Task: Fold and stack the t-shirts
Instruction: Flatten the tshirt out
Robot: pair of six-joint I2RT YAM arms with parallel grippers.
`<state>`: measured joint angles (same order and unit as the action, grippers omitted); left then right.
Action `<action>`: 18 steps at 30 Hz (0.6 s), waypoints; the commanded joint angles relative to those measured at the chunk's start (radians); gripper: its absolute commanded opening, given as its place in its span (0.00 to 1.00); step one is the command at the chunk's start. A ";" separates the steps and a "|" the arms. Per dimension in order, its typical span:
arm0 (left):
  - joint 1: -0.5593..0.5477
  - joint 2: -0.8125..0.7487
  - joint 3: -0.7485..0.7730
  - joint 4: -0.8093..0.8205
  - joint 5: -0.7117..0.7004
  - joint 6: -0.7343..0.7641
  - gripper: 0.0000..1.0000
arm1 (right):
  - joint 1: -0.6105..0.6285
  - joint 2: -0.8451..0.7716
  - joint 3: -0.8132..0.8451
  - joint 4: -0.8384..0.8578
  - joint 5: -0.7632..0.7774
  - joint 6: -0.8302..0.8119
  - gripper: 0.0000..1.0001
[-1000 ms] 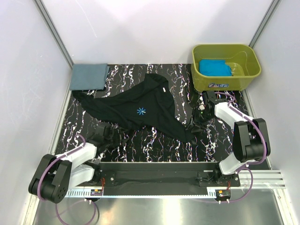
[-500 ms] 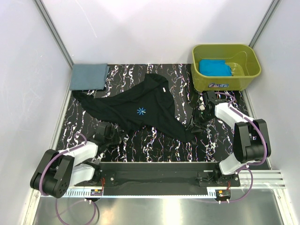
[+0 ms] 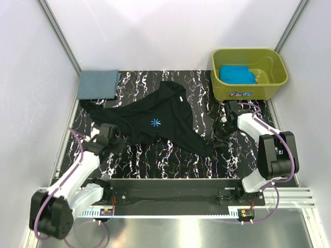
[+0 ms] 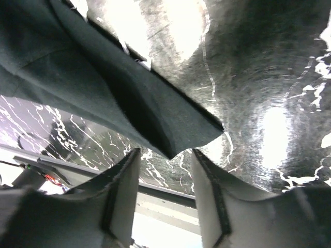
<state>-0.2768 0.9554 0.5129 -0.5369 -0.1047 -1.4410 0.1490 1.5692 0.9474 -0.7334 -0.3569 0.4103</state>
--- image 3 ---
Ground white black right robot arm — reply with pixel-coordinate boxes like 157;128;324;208
209;101;299;205

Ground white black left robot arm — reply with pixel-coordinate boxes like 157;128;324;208
29;123;125;240

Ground black t shirt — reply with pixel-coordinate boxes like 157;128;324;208
80;81;215;158

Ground silver aluminium frame rail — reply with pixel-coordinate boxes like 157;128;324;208
262;185;314;208

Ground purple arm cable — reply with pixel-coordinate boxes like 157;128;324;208
33;128;111;246
214;102;300;224

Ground left rear frame post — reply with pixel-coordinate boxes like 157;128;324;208
36;0;81;76

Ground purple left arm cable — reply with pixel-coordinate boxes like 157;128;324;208
33;128;111;246

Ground right rear frame post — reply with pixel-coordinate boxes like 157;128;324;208
274;0;311;54

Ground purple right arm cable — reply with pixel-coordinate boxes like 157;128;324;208
214;102;300;224

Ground folded grey t shirt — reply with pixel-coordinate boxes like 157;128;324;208
77;70;121;100

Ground frame post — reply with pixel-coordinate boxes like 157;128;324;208
274;0;311;54
36;0;81;76

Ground white slotted cable duct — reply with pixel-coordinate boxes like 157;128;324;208
77;206;255;219

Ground blue t shirt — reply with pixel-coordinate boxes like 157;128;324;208
219;65;256;84

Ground olive green plastic tub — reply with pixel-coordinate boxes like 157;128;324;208
211;49;288;101

